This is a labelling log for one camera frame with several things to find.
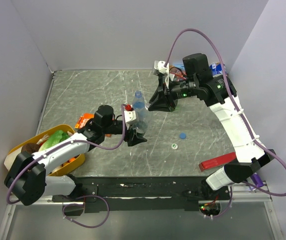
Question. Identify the black base frame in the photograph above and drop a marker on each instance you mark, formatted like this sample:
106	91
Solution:
142	193

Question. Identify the orange razor box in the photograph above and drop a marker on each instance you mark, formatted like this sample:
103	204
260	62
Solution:
83	119

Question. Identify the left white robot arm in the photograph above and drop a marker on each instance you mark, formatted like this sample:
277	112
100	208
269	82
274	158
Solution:
28	178

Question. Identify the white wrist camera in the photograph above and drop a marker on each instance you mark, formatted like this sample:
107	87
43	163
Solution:
130	115
161	67

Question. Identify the carrot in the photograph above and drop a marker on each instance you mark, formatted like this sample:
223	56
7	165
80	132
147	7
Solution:
69	161

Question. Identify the red snack bag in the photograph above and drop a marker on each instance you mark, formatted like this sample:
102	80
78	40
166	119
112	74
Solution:
177	73

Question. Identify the purple box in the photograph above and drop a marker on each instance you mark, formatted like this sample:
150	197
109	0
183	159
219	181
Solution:
257	181

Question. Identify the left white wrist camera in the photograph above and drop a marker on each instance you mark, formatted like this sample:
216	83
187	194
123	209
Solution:
130	115

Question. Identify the red rectangular box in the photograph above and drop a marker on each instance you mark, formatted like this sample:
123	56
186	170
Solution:
217	161

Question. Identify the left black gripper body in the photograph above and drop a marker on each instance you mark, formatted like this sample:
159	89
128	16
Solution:
115	127

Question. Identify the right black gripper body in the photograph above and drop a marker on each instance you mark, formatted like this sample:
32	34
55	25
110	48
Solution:
183	90

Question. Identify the light blue box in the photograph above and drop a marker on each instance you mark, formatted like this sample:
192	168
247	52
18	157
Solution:
179	65

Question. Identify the green lettuce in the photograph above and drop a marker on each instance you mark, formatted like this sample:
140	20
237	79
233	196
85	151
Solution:
54	139

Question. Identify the brown white paper roll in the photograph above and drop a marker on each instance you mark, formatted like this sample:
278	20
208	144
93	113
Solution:
29	147

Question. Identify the blue label water bottle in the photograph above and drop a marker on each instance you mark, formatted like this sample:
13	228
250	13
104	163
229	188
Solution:
142	114

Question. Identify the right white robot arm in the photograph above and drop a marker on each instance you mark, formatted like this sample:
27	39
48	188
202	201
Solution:
223	101

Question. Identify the solid blue bottle cap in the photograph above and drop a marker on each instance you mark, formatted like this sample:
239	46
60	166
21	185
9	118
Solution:
182	135

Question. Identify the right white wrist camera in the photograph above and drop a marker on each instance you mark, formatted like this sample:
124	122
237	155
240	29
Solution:
161	67

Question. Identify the green white bottle cap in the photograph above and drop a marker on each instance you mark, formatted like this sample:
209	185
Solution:
174	146

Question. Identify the yellow basket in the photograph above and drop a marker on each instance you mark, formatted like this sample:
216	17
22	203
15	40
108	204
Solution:
58	171

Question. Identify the green glass bottle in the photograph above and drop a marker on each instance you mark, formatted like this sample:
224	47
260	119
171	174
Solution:
173	105

